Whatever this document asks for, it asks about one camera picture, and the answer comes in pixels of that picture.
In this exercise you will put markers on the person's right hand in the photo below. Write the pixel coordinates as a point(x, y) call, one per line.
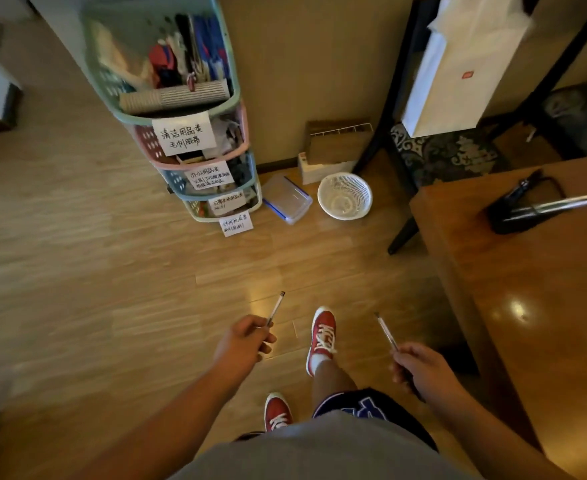
point(423, 369)

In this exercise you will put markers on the person's left hand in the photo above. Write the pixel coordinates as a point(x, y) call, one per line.
point(238, 344)

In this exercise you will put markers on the person's right thumb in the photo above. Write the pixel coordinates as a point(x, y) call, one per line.
point(412, 347)

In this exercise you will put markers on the person's left thumb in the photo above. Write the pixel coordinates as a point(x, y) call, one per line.
point(256, 320)

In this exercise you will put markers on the clear pen with black tip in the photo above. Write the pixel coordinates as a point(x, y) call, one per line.
point(276, 307)

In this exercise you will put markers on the clear pen with dark cap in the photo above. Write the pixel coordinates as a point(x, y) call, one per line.
point(386, 332)

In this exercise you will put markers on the person's left forearm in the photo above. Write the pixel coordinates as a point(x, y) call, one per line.
point(163, 424)

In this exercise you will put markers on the person's right forearm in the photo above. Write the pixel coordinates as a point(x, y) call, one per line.
point(493, 434)

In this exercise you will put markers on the red sneaker with white laces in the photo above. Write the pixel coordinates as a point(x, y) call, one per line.
point(277, 412)
point(322, 334)

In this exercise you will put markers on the dark blue printed shorts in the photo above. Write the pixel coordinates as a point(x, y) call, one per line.
point(373, 409)

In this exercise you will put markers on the person's bare leg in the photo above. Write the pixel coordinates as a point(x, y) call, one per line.
point(331, 384)

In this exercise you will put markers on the handwritten paper label on tab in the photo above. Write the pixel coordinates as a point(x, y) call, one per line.
point(236, 223)

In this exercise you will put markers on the small handwritten paper label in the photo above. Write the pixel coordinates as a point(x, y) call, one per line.
point(227, 202)

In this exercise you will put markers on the clear box with blue lid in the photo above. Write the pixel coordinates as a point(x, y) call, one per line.
point(286, 197)

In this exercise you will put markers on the small green plastic basket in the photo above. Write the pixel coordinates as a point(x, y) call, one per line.
point(193, 209)

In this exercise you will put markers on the grey shirt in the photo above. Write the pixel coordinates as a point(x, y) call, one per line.
point(323, 449)

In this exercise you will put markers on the medium handwritten paper label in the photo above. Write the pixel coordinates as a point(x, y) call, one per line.
point(208, 175)

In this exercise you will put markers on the white round mesh basket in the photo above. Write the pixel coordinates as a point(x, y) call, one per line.
point(344, 195)

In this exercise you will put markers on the blue plastic basket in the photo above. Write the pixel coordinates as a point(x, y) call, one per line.
point(173, 182)

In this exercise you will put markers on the white cardboard box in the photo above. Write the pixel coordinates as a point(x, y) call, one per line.
point(318, 170)

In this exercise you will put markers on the black pencil case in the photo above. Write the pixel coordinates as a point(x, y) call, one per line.
point(513, 214)

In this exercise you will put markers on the brown wooden box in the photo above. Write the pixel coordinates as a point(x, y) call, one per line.
point(336, 143)

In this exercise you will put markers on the patterned dark seat cushion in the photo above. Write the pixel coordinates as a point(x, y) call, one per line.
point(446, 154)

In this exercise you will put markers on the large handwritten paper label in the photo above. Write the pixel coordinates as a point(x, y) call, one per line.
point(184, 133)

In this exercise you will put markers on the silver pen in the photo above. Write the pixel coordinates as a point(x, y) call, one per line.
point(558, 208)
point(553, 202)

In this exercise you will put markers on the pink plastic basket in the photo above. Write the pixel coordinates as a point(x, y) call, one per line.
point(143, 144)

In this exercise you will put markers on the striped beige rolled mat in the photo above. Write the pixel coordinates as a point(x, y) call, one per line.
point(173, 95)

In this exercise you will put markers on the large green plastic basket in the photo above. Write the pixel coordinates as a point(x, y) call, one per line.
point(123, 102)

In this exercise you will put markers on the red cloth item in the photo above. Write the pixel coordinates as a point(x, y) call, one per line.
point(162, 62)

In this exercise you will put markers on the blue and white packet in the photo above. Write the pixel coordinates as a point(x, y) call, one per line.
point(213, 44)

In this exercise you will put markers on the patterned dark armchair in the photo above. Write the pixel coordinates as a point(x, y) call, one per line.
point(581, 114)

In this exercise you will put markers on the white paper bag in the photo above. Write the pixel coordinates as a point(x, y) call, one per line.
point(466, 64)

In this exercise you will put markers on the black metal frame stand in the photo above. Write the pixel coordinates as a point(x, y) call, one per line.
point(398, 94)

